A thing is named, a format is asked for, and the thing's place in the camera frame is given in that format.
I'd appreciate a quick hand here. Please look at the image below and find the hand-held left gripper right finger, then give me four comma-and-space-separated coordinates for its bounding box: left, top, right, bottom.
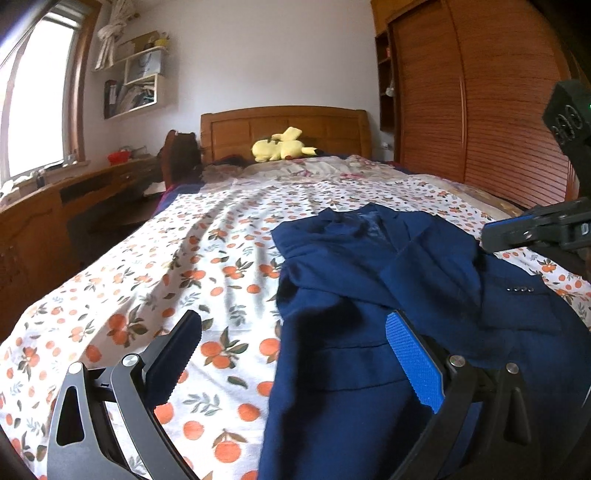
385, 309, 536, 480

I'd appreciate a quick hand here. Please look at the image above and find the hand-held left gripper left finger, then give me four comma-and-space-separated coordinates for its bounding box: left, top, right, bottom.
46, 310, 202, 480

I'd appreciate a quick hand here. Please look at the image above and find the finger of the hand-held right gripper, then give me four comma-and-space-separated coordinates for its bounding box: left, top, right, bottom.
522, 198, 591, 221
480, 213, 591, 254

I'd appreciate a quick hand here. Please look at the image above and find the navy blue suit jacket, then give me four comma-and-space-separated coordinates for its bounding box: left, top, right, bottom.
259, 203, 591, 480

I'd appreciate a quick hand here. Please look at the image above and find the bed with orange-print sheet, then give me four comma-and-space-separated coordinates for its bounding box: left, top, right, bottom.
0, 178, 591, 480

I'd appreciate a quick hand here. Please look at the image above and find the wooden slatted wardrobe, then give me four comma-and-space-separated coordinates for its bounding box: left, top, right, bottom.
370, 0, 583, 208

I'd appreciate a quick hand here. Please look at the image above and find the long wooden desk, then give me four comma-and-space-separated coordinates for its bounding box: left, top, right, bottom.
0, 157, 162, 342

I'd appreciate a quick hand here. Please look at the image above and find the black backpack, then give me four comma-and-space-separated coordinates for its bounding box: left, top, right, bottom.
159, 130, 204, 183

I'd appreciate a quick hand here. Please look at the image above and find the floral quilt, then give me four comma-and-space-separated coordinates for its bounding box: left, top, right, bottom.
203, 154, 509, 208

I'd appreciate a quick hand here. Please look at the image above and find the wooden bed headboard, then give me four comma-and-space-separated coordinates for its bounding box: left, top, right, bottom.
200, 106, 372, 162

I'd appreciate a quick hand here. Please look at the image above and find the yellow plush toy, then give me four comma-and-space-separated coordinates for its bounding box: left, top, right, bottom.
252, 127, 318, 163

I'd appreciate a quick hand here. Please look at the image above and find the wood framed window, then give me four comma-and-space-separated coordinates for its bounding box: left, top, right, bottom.
0, 0, 93, 181

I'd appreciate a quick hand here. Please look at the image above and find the tied white curtain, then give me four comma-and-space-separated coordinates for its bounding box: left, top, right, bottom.
95, 0, 134, 70

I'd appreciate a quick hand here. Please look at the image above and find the white wall shelf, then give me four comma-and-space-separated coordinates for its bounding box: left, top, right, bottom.
104, 34, 169, 120

